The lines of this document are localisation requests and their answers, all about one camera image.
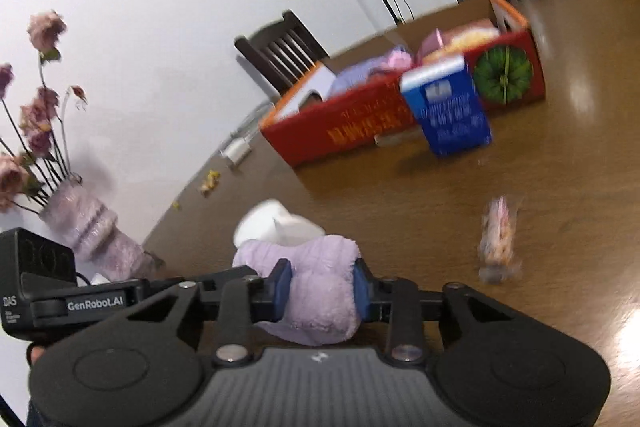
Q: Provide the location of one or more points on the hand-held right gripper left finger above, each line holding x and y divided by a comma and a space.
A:
282, 279

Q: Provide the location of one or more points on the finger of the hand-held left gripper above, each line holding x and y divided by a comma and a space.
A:
157, 285

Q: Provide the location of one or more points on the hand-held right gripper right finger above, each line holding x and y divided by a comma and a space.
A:
360, 292

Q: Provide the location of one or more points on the purple fluffy towel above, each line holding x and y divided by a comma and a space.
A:
320, 287

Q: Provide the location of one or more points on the white round foam sponge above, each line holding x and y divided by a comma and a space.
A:
265, 224

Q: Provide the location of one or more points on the red orange cardboard box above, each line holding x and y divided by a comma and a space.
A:
350, 127

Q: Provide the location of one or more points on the blue tissue box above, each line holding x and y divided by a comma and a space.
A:
450, 117

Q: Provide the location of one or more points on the purple woven cloth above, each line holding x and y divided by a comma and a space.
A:
355, 77

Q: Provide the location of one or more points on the pink plastic item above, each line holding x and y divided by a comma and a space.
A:
397, 59

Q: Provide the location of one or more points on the pale purple textured vase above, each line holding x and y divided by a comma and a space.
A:
92, 232

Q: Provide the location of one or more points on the white charger plug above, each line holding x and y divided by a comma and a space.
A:
237, 152

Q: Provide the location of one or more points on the pink wrapped packet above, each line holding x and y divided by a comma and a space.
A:
500, 237

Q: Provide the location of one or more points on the dried pink roses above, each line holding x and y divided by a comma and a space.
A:
37, 117

